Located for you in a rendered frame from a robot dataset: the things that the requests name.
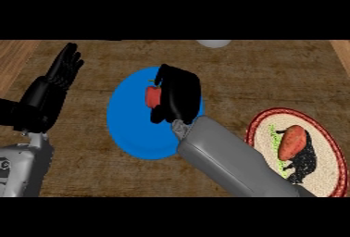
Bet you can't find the brown textured table mat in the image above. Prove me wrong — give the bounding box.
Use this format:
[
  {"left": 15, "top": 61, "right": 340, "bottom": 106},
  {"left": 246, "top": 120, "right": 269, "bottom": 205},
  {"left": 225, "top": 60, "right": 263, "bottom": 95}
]
[{"left": 0, "top": 40, "right": 350, "bottom": 198}]

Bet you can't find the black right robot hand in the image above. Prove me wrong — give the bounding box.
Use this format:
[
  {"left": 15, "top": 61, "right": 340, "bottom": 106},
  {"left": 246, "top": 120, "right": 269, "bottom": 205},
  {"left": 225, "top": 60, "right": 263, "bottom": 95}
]
[{"left": 150, "top": 63, "right": 204, "bottom": 125}]

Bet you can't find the orange sweet potato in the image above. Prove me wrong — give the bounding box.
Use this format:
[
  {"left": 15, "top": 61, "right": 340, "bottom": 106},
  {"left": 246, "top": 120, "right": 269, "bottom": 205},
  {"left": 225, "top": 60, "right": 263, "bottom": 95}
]
[{"left": 278, "top": 124, "right": 308, "bottom": 162}]

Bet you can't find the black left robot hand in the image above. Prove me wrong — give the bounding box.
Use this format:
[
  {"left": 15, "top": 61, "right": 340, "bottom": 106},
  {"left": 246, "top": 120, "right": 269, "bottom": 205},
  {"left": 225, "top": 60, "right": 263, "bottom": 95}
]
[{"left": 0, "top": 42, "right": 86, "bottom": 134}]

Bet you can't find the blue oval placemat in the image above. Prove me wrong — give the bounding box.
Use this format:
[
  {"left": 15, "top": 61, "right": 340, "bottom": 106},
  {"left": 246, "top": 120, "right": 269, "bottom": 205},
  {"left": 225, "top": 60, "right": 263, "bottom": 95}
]
[{"left": 105, "top": 66, "right": 207, "bottom": 161}]

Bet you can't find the pale grey round object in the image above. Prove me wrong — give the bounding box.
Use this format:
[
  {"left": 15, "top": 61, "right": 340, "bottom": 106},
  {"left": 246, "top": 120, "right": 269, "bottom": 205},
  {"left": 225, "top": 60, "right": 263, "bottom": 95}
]
[{"left": 195, "top": 40, "right": 232, "bottom": 49}]

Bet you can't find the red-rimmed plate with bear print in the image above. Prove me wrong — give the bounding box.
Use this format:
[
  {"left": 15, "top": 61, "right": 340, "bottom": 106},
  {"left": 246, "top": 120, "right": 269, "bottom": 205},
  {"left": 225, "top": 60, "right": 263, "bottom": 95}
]
[{"left": 246, "top": 106, "right": 350, "bottom": 198}]

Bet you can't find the red bell pepper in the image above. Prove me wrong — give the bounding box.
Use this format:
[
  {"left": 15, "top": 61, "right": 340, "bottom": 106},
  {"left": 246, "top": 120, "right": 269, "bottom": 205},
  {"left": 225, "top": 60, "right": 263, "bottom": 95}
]
[{"left": 145, "top": 80, "right": 163, "bottom": 109}]

